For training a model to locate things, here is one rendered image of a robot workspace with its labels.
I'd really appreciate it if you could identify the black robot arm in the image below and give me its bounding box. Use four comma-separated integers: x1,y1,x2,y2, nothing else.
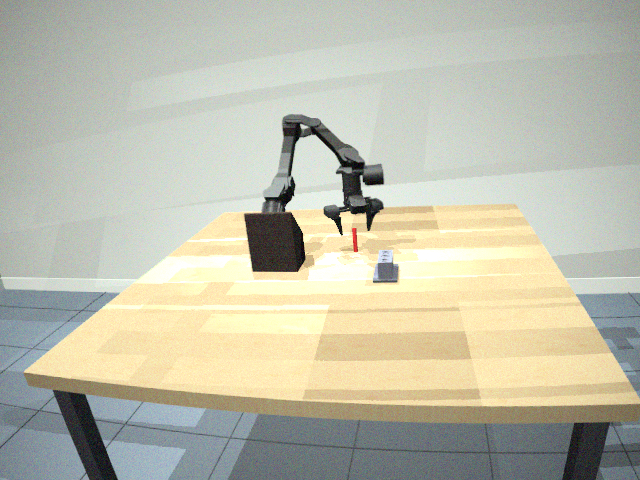
261,114,384,215

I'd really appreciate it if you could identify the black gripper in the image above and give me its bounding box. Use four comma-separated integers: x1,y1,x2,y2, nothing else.
323,186,384,236

